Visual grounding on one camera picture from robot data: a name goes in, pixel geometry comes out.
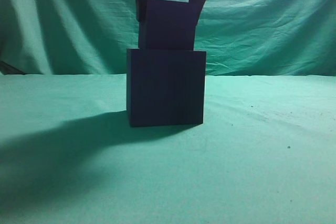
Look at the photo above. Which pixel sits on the purple cube block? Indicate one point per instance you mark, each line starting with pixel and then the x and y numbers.
pixel 168 25

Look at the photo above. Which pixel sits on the dark purple groove box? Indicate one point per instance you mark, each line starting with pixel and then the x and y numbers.
pixel 165 87

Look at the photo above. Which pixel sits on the green backdrop cloth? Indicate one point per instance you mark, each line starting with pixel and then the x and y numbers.
pixel 240 37

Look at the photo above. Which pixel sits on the green table cloth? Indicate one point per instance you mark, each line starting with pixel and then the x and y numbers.
pixel 264 154

